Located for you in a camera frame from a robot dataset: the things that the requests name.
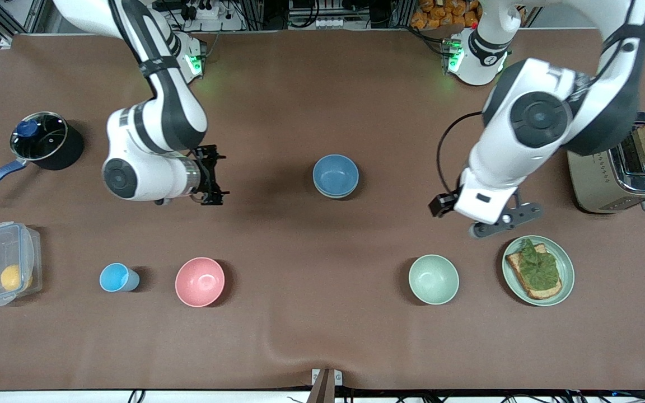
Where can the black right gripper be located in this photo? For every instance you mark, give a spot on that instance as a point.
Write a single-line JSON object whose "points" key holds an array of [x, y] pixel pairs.
{"points": [[206, 176]]}

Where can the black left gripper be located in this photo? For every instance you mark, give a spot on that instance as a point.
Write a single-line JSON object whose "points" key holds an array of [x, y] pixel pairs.
{"points": [[442, 204]]}

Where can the pale green bowl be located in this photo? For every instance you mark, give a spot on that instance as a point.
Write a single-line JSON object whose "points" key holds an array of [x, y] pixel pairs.
{"points": [[335, 196], [433, 279]]}

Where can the blue bowl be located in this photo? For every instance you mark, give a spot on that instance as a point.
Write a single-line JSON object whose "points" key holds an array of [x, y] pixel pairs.
{"points": [[335, 174]]}

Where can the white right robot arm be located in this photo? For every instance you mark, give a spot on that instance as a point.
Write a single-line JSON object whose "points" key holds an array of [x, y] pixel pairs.
{"points": [[149, 173]]}

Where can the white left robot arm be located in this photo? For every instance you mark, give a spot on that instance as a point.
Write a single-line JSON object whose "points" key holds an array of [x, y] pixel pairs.
{"points": [[524, 145]]}

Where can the pink bowl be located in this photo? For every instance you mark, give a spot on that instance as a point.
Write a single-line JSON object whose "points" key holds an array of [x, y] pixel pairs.
{"points": [[200, 281]]}

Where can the toasted bread slice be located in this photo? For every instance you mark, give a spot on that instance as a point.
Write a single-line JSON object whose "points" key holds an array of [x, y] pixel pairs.
{"points": [[518, 268]]}

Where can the green lettuce leaf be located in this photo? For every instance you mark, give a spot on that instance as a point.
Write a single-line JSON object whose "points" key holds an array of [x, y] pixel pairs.
{"points": [[541, 266]]}

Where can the brown table mat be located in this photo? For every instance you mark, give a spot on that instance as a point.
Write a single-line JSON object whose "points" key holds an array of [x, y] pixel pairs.
{"points": [[322, 268]]}

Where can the pale green plate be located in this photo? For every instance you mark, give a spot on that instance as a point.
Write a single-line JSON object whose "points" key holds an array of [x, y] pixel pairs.
{"points": [[566, 274]]}

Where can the light blue cup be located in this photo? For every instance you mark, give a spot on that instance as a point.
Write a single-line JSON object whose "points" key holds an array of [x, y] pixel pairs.
{"points": [[115, 277]]}

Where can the beige chrome toaster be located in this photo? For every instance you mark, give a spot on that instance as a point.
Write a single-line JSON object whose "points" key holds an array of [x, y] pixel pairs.
{"points": [[597, 179]]}

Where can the glass lid with blue knob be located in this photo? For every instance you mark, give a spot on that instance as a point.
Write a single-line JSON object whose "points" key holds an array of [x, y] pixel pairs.
{"points": [[42, 140]]}

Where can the bag of orange buns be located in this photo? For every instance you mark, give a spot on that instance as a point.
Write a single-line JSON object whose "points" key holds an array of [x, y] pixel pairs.
{"points": [[445, 14]]}

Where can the dark slanted pole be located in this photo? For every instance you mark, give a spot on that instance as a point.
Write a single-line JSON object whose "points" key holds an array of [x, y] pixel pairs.
{"points": [[319, 392]]}

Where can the yellow lemon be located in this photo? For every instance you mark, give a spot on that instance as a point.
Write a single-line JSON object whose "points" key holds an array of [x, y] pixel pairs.
{"points": [[13, 277]]}

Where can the metal mounting bracket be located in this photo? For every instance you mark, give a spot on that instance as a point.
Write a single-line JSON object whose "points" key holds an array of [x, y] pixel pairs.
{"points": [[336, 378]]}

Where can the aluminium frame rail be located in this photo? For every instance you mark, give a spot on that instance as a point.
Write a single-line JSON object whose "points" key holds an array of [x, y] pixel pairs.
{"points": [[20, 14]]}

